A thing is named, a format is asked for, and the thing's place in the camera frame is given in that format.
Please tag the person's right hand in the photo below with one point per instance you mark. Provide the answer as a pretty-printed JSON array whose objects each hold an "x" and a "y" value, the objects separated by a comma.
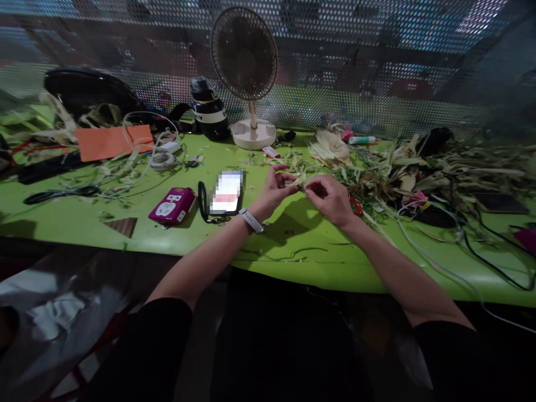
[{"x": 335, "y": 201}]

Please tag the person's left hand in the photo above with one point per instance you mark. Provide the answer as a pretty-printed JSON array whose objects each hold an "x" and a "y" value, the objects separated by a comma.
[{"x": 273, "y": 188}]

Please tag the person's right fingers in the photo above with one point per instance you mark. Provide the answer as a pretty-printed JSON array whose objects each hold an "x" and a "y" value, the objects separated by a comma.
[{"x": 315, "y": 189}]

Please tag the person's left thumb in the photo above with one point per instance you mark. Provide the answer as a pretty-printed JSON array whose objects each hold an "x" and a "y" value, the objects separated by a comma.
[{"x": 289, "y": 180}]

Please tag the person's left index finger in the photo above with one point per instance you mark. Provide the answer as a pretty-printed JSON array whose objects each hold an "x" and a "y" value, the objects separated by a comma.
[{"x": 279, "y": 167}]

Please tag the pale corn husk strip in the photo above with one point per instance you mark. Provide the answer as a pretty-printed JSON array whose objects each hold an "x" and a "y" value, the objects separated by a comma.
[{"x": 300, "y": 180}]

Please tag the small red white tube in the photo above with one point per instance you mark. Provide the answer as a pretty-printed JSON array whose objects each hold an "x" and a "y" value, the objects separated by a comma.
[{"x": 272, "y": 152}]

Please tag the smartphone in black case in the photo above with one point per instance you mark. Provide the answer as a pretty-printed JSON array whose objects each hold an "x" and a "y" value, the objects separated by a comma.
[{"x": 226, "y": 192}]

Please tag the white glue tube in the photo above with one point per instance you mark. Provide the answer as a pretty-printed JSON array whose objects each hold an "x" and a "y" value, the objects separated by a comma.
[{"x": 362, "y": 140}]

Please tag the black water bottle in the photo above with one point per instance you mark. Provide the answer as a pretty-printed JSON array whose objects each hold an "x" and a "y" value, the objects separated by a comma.
[{"x": 208, "y": 109}]

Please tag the beige desk fan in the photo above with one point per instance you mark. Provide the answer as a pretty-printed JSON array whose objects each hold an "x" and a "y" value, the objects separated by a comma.
[{"x": 249, "y": 75}]

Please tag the pile of corn husks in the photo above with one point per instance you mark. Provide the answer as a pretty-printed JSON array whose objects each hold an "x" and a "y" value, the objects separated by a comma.
[{"x": 418, "y": 167}]

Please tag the perforated metal screen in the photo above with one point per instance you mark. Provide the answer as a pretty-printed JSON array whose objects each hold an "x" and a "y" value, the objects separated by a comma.
[{"x": 268, "y": 58}]

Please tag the magenta power bank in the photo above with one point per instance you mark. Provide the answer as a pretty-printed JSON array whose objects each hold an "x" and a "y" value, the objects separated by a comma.
[{"x": 172, "y": 207}]

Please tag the roll of white tape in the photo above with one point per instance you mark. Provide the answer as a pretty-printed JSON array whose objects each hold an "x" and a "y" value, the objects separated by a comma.
[{"x": 160, "y": 161}]

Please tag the scattered husk strips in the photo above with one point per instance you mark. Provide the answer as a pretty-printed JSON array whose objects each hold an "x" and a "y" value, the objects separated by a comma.
[{"x": 121, "y": 167}]

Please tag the person's body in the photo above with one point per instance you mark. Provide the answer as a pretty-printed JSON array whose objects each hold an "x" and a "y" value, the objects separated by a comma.
[{"x": 268, "y": 343}]

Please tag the orange paper sheet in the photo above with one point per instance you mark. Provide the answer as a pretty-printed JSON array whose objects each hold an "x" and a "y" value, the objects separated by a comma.
[{"x": 113, "y": 141}]

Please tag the brown cardboard triangle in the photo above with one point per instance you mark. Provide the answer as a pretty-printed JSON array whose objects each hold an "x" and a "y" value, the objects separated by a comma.
[{"x": 121, "y": 227}]

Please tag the black round tray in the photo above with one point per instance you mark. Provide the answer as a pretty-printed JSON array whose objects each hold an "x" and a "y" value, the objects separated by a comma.
[{"x": 88, "y": 94}]

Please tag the black scissors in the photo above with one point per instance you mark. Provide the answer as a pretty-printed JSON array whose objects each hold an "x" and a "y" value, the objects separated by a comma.
[{"x": 63, "y": 194}]

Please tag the black flat case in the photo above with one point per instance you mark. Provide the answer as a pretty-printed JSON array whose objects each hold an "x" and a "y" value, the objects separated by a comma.
[{"x": 46, "y": 168}]

